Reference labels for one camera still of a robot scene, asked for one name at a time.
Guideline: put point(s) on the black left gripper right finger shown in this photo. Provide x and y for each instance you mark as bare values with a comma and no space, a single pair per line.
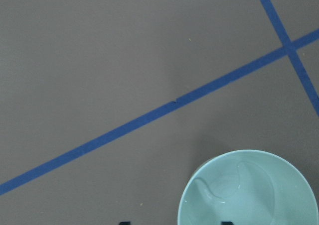
226,223

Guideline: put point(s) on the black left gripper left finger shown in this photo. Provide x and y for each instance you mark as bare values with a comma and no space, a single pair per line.
125,223

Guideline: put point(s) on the mint green bowl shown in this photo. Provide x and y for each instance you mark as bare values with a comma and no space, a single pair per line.
247,187

